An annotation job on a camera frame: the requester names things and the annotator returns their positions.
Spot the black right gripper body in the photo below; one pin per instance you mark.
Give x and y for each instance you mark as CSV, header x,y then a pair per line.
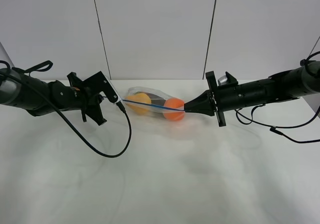
x,y
215,94

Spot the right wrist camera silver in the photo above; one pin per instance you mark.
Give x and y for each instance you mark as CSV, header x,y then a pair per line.
x,y
224,80

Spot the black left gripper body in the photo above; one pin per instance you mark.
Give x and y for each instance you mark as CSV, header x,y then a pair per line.
x,y
90,99

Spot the orange fruit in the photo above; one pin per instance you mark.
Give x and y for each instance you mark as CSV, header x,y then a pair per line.
x,y
175,112

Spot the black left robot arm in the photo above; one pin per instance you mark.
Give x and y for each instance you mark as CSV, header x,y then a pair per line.
x,y
15,94

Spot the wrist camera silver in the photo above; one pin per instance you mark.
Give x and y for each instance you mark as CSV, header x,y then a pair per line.
x,y
110,92
224,80

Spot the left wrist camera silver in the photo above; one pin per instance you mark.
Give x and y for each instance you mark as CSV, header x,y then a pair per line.
x,y
110,92

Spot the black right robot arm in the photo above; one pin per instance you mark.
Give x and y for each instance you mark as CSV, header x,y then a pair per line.
x,y
226,94

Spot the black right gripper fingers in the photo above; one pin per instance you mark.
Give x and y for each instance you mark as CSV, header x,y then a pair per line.
x,y
201,104

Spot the yellow pear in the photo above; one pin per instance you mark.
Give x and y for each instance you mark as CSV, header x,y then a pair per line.
x,y
139,103

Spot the clear zip bag blue seal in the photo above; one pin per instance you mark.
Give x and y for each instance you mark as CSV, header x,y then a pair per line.
x,y
155,110

